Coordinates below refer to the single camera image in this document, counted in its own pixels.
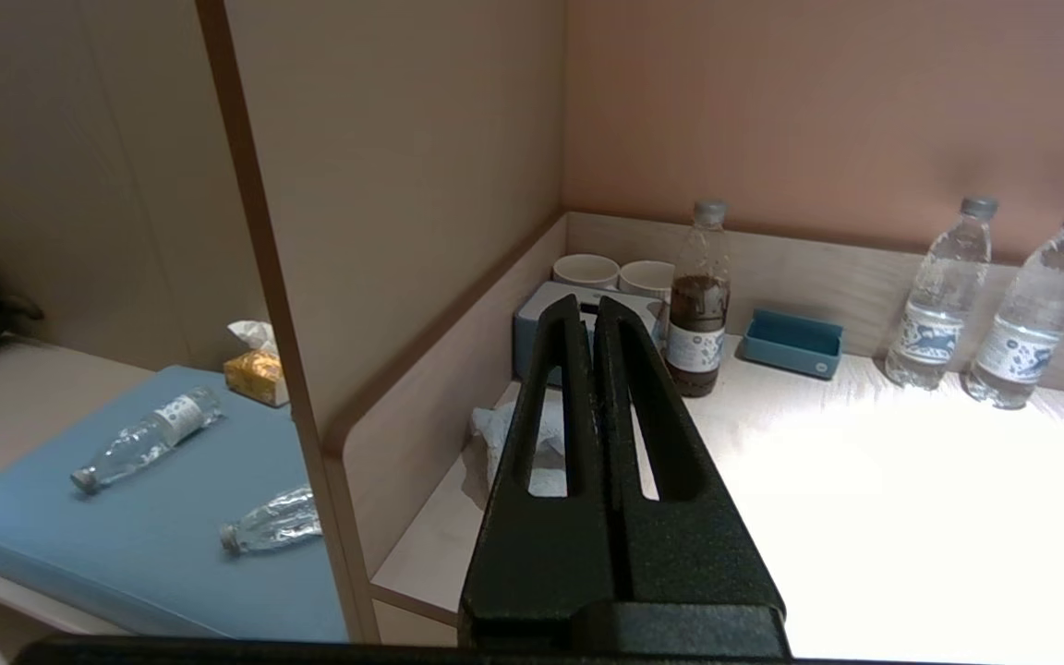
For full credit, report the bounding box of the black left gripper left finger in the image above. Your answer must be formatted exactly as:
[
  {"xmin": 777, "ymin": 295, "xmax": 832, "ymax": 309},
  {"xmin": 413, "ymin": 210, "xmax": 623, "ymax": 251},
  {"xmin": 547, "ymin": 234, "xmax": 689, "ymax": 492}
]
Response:
[{"xmin": 456, "ymin": 294, "xmax": 612, "ymax": 649}]

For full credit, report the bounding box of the light grey-white cleaning cloth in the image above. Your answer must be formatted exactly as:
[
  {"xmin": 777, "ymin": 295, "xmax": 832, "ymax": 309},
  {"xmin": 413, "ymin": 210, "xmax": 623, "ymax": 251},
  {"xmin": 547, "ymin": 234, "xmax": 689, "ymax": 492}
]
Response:
[{"xmin": 468, "ymin": 401, "xmax": 579, "ymax": 501}]

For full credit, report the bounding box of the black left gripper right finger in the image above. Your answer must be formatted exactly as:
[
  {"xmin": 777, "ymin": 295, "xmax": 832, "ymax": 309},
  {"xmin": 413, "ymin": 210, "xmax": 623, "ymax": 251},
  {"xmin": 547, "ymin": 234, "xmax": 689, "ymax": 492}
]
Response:
[{"xmin": 592, "ymin": 296, "xmax": 790, "ymax": 655}]

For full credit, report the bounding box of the dark drink bottle blue-print label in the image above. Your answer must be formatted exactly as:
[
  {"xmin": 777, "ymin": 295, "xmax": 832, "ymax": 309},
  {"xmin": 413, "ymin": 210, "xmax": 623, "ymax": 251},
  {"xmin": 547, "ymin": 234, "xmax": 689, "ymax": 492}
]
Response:
[{"xmin": 663, "ymin": 199, "xmax": 733, "ymax": 399}]

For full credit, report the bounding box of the clear water bottle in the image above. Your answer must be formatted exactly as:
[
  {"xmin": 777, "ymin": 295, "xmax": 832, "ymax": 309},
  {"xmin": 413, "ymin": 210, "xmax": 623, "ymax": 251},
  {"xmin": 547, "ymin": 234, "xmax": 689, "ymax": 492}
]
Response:
[
  {"xmin": 884, "ymin": 195, "xmax": 1000, "ymax": 392},
  {"xmin": 963, "ymin": 208, "xmax": 1064, "ymax": 411}
]

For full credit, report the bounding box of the empty clear bottle white label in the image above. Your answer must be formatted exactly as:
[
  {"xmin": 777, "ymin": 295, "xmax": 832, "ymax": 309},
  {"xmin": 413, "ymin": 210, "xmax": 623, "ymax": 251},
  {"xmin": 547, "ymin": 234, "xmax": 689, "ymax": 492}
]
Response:
[{"xmin": 69, "ymin": 385, "xmax": 225, "ymax": 496}]

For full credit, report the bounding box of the blue seat cushion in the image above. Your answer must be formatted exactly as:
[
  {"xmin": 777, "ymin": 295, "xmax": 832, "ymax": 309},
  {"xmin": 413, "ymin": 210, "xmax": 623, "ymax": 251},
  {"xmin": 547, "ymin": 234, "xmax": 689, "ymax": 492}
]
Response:
[{"xmin": 0, "ymin": 364, "xmax": 354, "ymax": 645}]

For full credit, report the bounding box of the blue-grey tissue box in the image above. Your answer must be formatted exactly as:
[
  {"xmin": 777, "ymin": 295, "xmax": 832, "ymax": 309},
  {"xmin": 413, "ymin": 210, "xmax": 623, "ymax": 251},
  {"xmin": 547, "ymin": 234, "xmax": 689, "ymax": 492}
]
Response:
[{"xmin": 513, "ymin": 281, "xmax": 671, "ymax": 389}]

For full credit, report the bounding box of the crushed empty clear bottle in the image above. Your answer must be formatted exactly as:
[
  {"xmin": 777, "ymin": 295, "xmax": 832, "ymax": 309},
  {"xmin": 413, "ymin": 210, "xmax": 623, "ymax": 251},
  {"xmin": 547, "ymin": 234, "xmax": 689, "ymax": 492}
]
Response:
[{"xmin": 219, "ymin": 486, "xmax": 323, "ymax": 558}]

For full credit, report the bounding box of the yellow tissue pack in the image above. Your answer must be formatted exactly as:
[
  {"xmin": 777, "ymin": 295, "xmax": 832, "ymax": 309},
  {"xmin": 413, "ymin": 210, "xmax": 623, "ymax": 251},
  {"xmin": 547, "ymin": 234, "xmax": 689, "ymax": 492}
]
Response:
[{"xmin": 222, "ymin": 320, "xmax": 292, "ymax": 409}]

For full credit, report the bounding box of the small blue plastic tray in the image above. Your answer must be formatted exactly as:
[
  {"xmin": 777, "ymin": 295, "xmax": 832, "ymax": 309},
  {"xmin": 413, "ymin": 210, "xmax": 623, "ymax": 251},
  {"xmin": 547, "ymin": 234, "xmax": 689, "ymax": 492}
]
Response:
[{"xmin": 740, "ymin": 308, "xmax": 846, "ymax": 381}]

